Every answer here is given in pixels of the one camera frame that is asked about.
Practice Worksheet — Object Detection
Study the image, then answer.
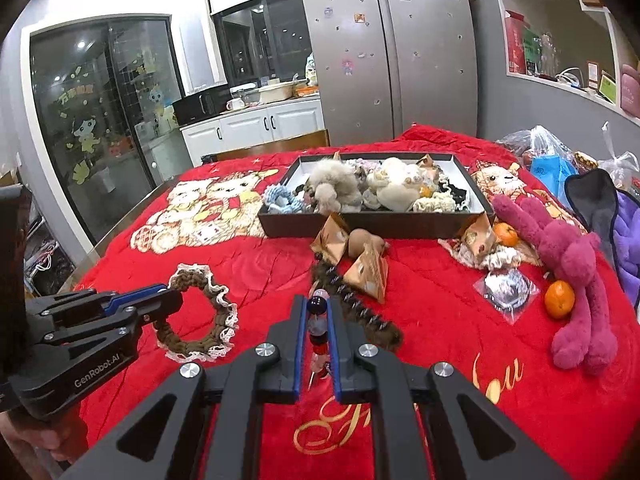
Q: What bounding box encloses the red printed blanket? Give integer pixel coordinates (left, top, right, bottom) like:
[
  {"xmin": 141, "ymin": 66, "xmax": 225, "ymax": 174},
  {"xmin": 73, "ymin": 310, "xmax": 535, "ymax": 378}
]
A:
[{"xmin": 74, "ymin": 125, "xmax": 640, "ymax": 480}]

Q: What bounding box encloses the plastic bag of dark food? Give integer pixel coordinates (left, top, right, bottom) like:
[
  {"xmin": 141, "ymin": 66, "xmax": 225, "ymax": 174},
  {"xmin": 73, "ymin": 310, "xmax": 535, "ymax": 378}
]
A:
[{"xmin": 495, "ymin": 125, "xmax": 576, "ymax": 171}]

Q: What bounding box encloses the white kitchen cabinet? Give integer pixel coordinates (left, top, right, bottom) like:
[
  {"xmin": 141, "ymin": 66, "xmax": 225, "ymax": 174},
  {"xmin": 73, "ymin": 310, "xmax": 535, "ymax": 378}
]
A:
[{"xmin": 179, "ymin": 97, "xmax": 327, "ymax": 168}]

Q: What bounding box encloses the black scrunchie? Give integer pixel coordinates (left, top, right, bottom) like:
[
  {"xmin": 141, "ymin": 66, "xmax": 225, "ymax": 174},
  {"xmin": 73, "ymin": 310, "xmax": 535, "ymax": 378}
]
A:
[{"xmin": 440, "ymin": 175, "xmax": 473, "ymax": 208}]

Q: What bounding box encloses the person's left hand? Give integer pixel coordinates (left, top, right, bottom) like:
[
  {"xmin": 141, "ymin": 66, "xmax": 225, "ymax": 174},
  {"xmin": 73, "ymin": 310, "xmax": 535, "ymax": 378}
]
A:
[{"xmin": 0, "ymin": 404, "xmax": 90, "ymax": 464}]

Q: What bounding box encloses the brown lace-trimmed crochet scrunchie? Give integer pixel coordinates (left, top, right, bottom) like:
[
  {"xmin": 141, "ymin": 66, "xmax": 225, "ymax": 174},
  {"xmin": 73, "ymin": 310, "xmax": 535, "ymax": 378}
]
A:
[{"xmin": 152, "ymin": 263, "xmax": 239, "ymax": 365}]

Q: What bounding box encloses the green box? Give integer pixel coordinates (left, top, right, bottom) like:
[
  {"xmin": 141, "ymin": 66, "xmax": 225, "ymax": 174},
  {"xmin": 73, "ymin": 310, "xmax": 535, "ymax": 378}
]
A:
[{"xmin": 522, "ymin": 27, "xmax": 544, "ymax": 74}]

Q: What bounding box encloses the pink plush rabbit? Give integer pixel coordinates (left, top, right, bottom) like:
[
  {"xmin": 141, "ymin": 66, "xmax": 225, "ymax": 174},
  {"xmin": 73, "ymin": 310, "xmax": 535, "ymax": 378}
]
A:
[{"xmin": 492, "ymin": 192, "xmax": 619, "ymax": 377}]

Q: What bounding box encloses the tangerine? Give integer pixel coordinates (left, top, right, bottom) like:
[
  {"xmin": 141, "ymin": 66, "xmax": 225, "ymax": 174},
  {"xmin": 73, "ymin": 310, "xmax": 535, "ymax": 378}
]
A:
[
  {"xmin": 544, "ymin": 280, "xmax": 576, "ymax": 320},
  {"xmin": 493, "ymin": 222, "xmax": 521, "ymax": 248}
]

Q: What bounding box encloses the dark kitchen window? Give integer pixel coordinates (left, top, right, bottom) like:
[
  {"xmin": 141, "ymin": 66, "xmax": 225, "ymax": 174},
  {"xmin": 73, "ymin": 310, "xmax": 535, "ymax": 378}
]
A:
[{"xmin": 210, "ymin": 0, "xmax": 314, "ymax": 95}]

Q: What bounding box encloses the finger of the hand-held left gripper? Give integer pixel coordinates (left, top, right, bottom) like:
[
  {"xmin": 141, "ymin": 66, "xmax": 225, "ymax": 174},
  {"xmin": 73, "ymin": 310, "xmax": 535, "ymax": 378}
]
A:
[
  {"xmin": 31, "ymin": 288, "xmax": 184, "ymax": 350},
  {"xmin": 27, "ymin": 284, "xmax": 169, "ymax": 330}
]

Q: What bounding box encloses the cream plush toy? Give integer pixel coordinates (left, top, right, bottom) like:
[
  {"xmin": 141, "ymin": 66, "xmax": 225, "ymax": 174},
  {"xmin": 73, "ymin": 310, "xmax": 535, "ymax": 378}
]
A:
[{"xmin": 365, "ymin": 157, "xmax": 426, "ymax": 211}]

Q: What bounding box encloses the red gift box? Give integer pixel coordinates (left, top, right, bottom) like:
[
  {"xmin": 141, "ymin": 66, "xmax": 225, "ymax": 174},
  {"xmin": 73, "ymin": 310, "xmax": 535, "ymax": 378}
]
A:
[{"xmin": 504, "ymin": 9, "xmax": 527, "ymax": 76}]

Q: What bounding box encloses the beaded hair pin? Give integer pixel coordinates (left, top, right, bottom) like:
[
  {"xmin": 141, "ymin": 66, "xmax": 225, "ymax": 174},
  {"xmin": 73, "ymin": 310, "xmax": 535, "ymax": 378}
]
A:
[{"xmin": 307, "ymin": 287, "xmax": 335, "ymax": 392}]

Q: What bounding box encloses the fluffy grey-cream pompom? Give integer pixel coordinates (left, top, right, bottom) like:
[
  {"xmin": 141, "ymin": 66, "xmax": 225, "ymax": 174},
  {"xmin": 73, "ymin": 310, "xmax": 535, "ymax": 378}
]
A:
[{"xmin": 305, "ymin": 157, "xmax": 363, "ymax": 213}]

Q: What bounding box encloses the green card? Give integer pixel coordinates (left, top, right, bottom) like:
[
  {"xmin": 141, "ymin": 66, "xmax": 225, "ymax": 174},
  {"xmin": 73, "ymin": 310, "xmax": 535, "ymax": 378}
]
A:
[{"xmin": 598, "ymin": 72, "xmax": 619, "ymax": 104}]

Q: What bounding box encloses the dark grey cloth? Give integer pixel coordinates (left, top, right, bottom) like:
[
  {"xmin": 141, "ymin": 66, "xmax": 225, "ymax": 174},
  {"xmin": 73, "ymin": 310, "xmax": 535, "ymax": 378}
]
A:
[{"xmin": 564, "ymin": 169, "xmax": 626, "ymax": 272}]

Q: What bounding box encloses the pink box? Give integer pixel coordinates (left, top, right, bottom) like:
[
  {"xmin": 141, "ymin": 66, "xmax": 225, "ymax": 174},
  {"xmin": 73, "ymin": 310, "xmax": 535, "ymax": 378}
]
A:
[{"xmin": 620, "ymin": 62, "xmax": 640, "ymax": 117}]

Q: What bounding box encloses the brown fuzzy ball hair tie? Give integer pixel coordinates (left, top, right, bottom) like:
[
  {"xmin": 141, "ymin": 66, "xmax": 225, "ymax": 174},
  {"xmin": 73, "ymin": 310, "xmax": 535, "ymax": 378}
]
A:
[{"xmin": 347, "ymin": 228, "xmax": 391, "ymax": 259}]

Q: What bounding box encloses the glass sliding door with stickers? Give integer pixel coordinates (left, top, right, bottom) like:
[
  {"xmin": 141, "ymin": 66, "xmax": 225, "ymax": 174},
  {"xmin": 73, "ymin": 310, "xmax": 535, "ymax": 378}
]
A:
[{"xmin": 29, "ymin": 16, "xmax": 196, "ymax": 243}]

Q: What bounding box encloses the purple fleece cloth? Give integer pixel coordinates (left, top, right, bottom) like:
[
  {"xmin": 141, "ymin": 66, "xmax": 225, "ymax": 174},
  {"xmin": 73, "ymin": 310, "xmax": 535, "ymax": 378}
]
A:
[{"xmin": 612, "ymin": 189, "xmax": 640, "ymax": 307}]

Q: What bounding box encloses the silver double-door refrigerator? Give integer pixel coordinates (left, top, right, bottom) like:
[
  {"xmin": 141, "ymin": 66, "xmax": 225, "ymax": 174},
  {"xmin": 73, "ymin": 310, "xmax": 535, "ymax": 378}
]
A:
[{"xmin": 296, "ymin": 0, "xmax": 479, "ymax": 150}]

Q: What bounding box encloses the white basin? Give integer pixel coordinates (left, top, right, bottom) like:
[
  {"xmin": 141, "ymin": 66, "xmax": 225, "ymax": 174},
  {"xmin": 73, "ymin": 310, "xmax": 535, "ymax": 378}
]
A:
[{"xmin": 257, "ymin": 81, "xmax": 295, "ymax": 104}]

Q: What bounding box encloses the white lace scrunchie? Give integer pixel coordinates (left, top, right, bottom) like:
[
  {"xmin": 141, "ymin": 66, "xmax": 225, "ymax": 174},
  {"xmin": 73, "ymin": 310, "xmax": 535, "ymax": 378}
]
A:
[{"xmin": 412, "ymin": 192, "xmax": 458, "ymax": 213}]

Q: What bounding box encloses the long brown fuzzy hair band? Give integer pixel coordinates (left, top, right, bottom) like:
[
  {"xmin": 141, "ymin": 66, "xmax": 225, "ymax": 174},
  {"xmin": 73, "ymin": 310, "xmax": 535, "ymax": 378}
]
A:
[{"xmin": 310, "ymin": 254, "xmax": 405, "ymax": 352}]

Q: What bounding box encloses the clear bag with hair accessory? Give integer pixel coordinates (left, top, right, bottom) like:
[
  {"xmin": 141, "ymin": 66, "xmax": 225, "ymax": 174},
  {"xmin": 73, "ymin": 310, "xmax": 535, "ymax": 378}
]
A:
[{"xmin": 472, "ymin": 267, "xmax": 542, "ymax": 324}]

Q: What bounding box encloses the black shallow box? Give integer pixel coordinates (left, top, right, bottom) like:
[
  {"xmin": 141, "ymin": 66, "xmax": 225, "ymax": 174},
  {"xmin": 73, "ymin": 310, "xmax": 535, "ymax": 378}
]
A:
[{"xmin": 257, "ymin": 152, "xmax": 496, "ymax": 240}]

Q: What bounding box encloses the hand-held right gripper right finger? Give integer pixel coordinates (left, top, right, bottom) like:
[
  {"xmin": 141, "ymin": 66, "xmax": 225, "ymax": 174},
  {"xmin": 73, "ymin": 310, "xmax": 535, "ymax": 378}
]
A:
[{"xmin": 331, "ymin": 304, "xmax": 581, "ymax": 480}]

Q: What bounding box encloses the blue plastic bag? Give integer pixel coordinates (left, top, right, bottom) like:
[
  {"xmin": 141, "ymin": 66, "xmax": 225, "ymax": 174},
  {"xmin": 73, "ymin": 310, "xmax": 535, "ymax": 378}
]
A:
[{"xmin": 530, "ymin": 154, "xmax": 578, "ymax": 198}]

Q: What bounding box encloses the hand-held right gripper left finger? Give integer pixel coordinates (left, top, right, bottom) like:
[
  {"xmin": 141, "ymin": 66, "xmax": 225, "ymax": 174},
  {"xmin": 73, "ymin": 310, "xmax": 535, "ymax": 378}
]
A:
[{"xmin": 60, "ymin": 295, "xmax": 307, "ymax": 480}]

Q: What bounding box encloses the black microwave oven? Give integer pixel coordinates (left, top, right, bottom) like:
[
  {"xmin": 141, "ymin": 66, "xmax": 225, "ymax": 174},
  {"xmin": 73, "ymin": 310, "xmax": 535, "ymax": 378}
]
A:
[{"xmin": 172, "ymin": 85, "xmax": 234, "ymax": 128}]

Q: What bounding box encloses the white wall shelf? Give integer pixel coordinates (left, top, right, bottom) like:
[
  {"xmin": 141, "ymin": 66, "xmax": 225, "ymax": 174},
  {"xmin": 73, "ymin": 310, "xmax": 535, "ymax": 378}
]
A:
[{"xmin": 492, "ymin": 0, "xmax": 640, "ymax": 123}]

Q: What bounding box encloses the blue crochet scrunchie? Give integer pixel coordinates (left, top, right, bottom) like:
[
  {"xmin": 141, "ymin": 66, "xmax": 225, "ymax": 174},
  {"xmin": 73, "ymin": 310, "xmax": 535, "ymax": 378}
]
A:
[{"xmin": 262, "ymin": 184, "xmax": 306, "ymax": 215}]

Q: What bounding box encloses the clear knotted plastic bag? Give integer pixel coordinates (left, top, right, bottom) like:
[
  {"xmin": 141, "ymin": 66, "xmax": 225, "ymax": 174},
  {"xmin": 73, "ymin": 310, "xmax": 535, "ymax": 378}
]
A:
[{"xmin": 597, "ymin": 121, "xmax": 640, "ymax": 192}]

